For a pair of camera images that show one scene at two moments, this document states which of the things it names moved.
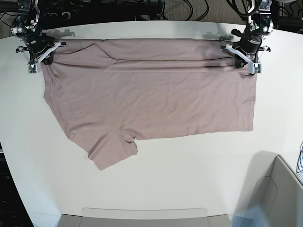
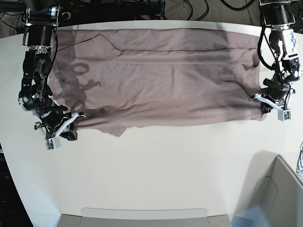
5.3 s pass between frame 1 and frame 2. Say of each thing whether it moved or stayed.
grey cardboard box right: stayed
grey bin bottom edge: stayed
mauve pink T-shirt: moved
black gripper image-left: moved
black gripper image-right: moved
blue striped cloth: stayed
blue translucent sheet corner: stayed
